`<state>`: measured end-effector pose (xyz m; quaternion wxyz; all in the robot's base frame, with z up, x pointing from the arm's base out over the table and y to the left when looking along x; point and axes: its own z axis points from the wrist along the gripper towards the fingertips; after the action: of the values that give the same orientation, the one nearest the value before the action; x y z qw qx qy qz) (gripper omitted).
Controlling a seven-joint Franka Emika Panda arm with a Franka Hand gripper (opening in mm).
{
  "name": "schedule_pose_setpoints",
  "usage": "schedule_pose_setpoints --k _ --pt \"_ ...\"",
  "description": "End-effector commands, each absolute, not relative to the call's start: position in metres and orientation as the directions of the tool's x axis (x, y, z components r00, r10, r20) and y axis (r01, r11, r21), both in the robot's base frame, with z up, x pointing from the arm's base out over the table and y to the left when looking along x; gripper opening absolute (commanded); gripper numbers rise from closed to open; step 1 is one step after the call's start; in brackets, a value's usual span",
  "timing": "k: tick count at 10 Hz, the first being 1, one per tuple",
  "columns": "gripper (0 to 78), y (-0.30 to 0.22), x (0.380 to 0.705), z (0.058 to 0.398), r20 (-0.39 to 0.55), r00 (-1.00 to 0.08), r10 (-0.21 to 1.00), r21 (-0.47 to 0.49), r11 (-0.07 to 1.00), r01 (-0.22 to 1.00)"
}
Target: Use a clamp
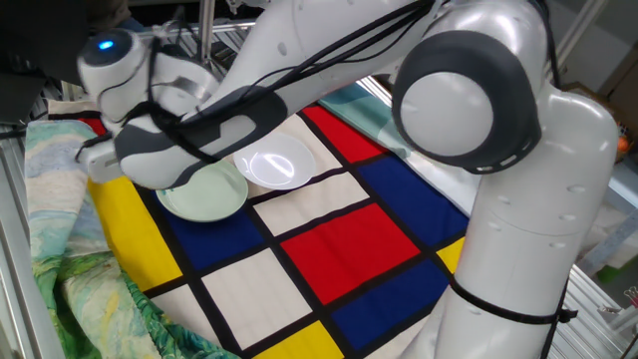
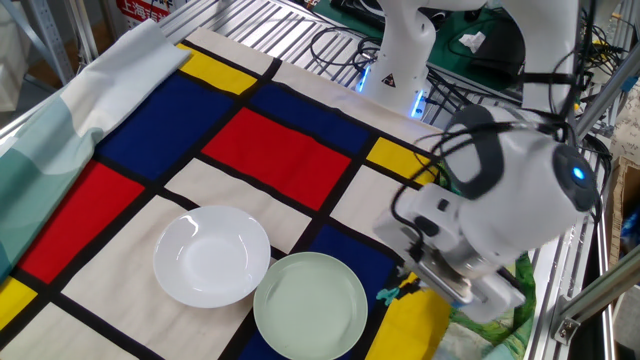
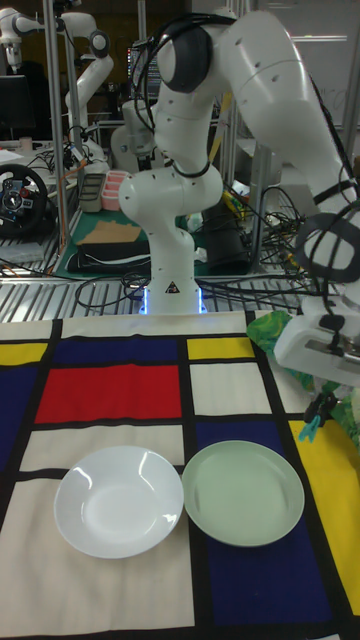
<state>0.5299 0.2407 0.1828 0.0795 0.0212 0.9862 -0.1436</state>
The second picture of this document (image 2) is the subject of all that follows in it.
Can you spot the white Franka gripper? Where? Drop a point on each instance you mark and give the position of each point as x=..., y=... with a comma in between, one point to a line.
x=435, y=225

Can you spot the teal plastic clamp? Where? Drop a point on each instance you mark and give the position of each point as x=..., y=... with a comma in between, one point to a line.
x=387, y=296

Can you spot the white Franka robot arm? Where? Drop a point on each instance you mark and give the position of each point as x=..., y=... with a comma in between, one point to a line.
x=520, y=200

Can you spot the pale green plate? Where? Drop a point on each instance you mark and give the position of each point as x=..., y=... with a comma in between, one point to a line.
x=310, y=307

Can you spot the green painting print cloth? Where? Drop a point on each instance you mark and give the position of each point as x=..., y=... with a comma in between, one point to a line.
x=500, y=332

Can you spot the white plate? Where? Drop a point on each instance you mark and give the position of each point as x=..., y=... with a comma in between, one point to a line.
x=212, y=256

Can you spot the open cardboard box edge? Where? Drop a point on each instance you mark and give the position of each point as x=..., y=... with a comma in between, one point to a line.
x=622, y=210

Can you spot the black bag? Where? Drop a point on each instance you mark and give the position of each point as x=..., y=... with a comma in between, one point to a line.
x=500, y=50

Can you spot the crumpled white paper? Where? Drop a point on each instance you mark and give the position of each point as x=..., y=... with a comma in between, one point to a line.
x=472, y=41

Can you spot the colour block grid tablecloth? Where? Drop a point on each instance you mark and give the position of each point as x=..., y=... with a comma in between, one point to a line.
x=150, y=140

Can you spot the teal and white cloth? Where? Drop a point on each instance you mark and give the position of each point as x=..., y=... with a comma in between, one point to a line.
x=75, y=110

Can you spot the red and white sign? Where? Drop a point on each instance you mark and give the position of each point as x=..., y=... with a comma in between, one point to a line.
x=142, y=10

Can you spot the aluminium beam with bracket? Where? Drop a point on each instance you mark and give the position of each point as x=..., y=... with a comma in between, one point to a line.
x=595, y=300

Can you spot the slanted aluminium profile post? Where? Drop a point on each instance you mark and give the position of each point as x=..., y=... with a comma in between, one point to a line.
x=605, y=100

